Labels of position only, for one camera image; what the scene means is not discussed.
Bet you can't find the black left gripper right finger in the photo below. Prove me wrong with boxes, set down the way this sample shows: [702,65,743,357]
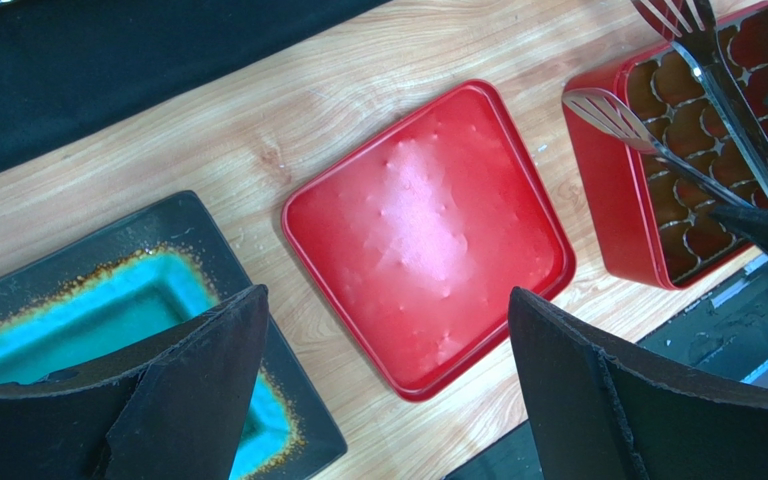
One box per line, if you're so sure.
[508,287,768,479]

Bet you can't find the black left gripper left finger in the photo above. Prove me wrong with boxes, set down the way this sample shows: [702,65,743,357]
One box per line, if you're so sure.
[0,285,269,479]

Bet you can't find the metal serving tongs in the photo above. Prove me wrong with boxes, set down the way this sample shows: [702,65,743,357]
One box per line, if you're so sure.
[562,1,768,207]

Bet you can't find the red chocolate box with tray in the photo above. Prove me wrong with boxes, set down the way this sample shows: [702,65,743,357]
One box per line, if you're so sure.
[564,1,768,290]

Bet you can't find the turquoise glazed dark plate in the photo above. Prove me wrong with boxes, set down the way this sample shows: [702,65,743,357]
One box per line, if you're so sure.
[0,192,347,479]

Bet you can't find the red tin lid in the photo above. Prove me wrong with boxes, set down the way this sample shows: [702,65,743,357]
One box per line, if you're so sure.
[281,80,576,402]

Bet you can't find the black cloth placemat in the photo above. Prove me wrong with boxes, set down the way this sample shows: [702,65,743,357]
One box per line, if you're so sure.
[0,0,373,173]

